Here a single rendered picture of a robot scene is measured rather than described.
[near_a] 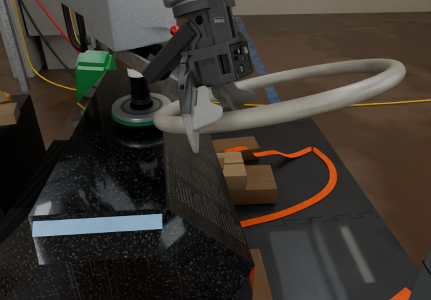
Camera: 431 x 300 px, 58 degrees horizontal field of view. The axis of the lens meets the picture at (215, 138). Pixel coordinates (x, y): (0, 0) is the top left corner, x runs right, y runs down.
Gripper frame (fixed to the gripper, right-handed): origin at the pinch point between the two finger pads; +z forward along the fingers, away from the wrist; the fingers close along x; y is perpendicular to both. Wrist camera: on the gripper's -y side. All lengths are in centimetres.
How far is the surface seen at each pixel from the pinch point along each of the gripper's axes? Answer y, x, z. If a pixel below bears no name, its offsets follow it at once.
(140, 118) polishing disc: -56, 51, 4
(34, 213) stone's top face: -62, 7, 17
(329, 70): 9.5, 43.3, -2.1
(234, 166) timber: -73, 139, 55
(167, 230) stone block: -33.3, 21.9, 29.2
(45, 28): -290, 227, -69
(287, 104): 11.9, 1.5, -3.5
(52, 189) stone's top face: -64, 16, 14
